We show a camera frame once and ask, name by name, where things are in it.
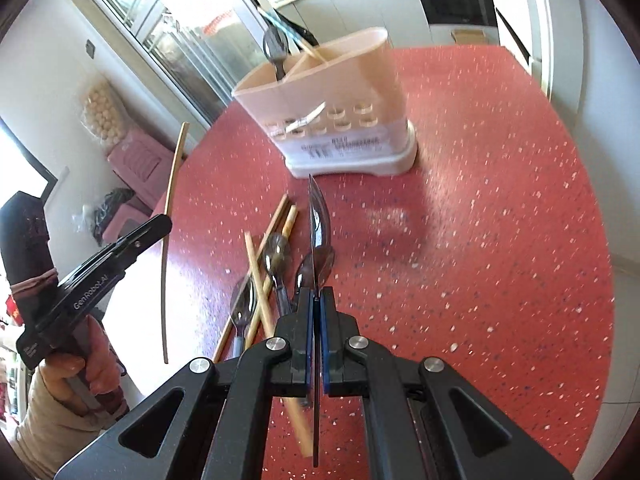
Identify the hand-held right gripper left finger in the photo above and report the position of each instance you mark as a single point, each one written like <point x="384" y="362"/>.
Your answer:
<point x="308" y="325"/>

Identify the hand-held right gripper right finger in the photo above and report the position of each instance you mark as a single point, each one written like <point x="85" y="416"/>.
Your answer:
<point x="326" y="330"/>

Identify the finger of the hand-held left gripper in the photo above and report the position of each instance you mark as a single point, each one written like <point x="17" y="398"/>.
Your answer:
<point x="145" y="235"/>

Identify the beige plastic utensil holder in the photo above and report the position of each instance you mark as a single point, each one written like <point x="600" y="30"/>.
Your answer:
<point x="345" y="90"/>

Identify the person's left forearm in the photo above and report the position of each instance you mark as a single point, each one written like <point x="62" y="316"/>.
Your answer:
<point x="45" y="435"/>

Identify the person's left hand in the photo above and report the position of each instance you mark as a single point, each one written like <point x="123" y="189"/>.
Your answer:
<point x="57" y="367"/>

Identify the small pink box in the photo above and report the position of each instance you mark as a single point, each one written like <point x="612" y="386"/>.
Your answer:
<point x="127" y="215"/>

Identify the black plastic bag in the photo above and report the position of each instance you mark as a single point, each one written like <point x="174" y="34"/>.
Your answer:
<point x="109" y="205"/>

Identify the thin curved wooden strip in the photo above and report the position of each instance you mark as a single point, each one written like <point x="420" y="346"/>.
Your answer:
<point x="172" y="195"/>

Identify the wooden chopstick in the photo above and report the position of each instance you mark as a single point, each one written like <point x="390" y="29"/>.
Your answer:
<point x="255" y="275"/>
<point x="315" y="54"/>
<point x="290" y="222"/>
<point x="280" y="210"/>

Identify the large pink box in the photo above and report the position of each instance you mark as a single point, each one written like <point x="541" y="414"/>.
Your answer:
<point x="137" y="155"/>

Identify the dark maroon cloth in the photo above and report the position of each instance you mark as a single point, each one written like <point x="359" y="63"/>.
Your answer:
<point x="22" y="240"/>

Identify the bag of pale balls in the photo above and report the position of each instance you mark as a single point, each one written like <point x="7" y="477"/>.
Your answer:
<point x="100" y="110"/>

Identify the glass sliding door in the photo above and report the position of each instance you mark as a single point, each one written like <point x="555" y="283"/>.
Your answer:
<point x="170" y="30"/>

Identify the cardboard box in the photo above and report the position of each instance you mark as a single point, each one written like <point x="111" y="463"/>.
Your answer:
<point x="470" y="36"/>

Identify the wall socket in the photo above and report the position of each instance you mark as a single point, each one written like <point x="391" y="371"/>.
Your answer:
<point x="91" y="49"/>

